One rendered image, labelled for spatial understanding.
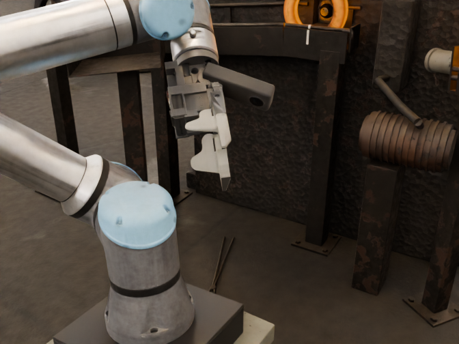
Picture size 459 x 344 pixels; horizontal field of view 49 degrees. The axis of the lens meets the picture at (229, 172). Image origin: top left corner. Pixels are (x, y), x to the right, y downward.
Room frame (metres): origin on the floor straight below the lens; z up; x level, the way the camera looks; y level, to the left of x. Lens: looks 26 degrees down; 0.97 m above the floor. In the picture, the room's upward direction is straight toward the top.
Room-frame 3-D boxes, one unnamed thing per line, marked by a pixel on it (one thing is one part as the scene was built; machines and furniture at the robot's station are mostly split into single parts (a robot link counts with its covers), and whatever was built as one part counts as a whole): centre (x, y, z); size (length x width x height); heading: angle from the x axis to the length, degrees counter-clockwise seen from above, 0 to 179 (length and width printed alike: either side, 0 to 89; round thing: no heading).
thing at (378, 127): (1.19, -0.45, 0.27); 0.22 x 0.13 x 0.53; 59
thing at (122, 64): (1.49, 0.33, 0.36); 0.26 x 0.20 x 0.72; 94
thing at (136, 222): (0.68, 0.15, 0.53); 0.13 x 0.12 x 0.14; 27
